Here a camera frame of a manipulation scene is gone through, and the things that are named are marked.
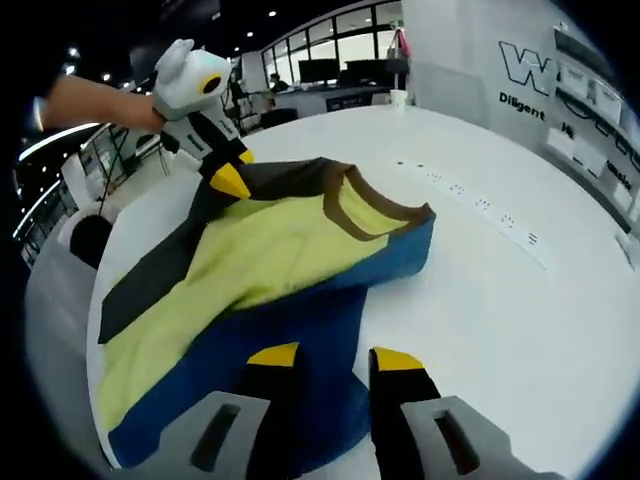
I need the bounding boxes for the row of white storage bins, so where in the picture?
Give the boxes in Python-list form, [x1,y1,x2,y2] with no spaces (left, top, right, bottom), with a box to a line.
[557,64,626,121]

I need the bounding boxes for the grey metal shelf unit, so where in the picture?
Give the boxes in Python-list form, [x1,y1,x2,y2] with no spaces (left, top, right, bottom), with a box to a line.
[552,24,640,151]

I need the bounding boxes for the white chair with black headrest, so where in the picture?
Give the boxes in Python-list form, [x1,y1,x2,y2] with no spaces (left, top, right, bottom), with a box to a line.
[58,149,122,272]

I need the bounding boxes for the pink hanging item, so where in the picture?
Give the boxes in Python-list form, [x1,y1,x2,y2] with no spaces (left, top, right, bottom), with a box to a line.
[392,27,414,59]

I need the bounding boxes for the round ceiling spotlights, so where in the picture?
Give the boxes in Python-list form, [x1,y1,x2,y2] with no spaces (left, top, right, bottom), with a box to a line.
[63,29,257,87]

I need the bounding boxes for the yellow blue grey garment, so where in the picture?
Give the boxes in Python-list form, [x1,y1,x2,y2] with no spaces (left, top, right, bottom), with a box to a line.
[87,157,437,471]

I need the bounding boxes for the table power outlet strip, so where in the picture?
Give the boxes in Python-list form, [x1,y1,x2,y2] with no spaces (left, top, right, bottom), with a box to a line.
[394,158,550,272]

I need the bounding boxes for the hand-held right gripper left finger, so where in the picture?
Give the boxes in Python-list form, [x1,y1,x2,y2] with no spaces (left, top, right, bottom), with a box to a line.
[149,342,302,480]

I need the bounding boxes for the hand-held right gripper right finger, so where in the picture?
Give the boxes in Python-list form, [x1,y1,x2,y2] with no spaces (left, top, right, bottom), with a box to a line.
[368,346,526,480]

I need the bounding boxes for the black monitor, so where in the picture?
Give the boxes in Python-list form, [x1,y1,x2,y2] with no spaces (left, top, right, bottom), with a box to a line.
[298,58,339,86]
[344,59,399,86]

